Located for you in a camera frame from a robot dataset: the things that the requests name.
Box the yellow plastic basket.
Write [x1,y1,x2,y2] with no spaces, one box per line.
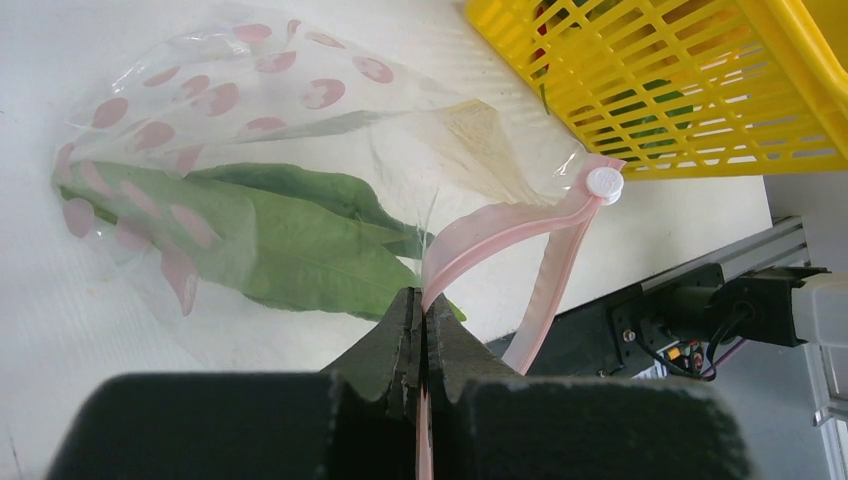
[465,0,847,180]

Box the green leaf vegetable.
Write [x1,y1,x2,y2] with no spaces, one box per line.
[54,160,433,321]

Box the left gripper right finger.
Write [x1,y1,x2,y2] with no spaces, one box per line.
[423,297,756,479]

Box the clear pink-dotted zip bag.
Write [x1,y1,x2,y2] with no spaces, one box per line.
[51,5,624,479]

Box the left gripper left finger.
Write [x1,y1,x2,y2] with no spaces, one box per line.
[48,288,421,479]

